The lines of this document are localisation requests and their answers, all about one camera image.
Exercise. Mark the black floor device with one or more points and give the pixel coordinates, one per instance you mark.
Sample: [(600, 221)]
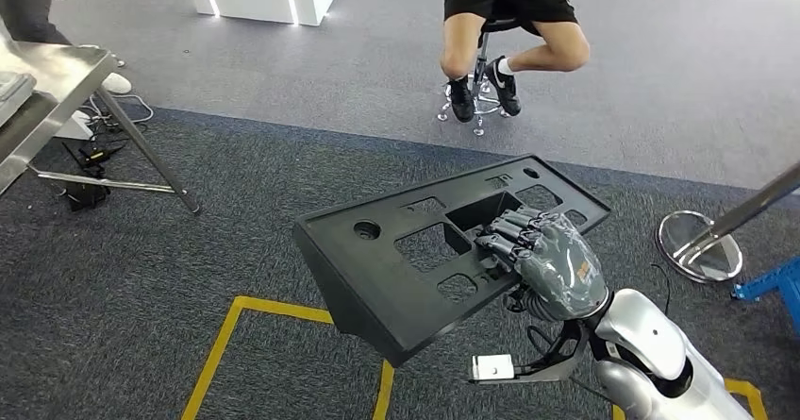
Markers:
[(94, 153), (84, 197)]

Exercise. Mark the standing person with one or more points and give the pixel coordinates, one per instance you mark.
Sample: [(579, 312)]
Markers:
[(31, 4)]

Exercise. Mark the chrome stanchion post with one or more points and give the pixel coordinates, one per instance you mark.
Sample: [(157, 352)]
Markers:
[(694, 242)]

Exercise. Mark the seated person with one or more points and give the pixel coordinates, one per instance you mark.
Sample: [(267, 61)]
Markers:
[(462, 42)]

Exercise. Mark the ribbed grey right robot arm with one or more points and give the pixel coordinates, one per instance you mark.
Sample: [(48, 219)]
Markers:
[(650, 342)]

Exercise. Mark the black plastic panel part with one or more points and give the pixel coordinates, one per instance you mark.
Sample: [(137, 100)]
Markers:
[(350, 267)]

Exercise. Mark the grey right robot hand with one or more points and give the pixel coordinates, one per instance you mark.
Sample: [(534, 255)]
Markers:
[(562, 267)]

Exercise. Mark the white power box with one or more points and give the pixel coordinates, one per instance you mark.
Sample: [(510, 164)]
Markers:
[(74, 126)]

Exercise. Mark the blue metal shelf rack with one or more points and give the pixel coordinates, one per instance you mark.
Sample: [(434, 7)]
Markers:
[(772, 283)]

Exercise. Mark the chrome swivel stool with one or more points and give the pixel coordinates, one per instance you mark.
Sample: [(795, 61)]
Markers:
[(483, 54)]

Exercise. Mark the stainless steel workbench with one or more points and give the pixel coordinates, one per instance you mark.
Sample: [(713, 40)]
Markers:
[(56, 70)]

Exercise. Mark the grey metal tray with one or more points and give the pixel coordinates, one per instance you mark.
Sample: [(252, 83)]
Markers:
[(12, 92)]

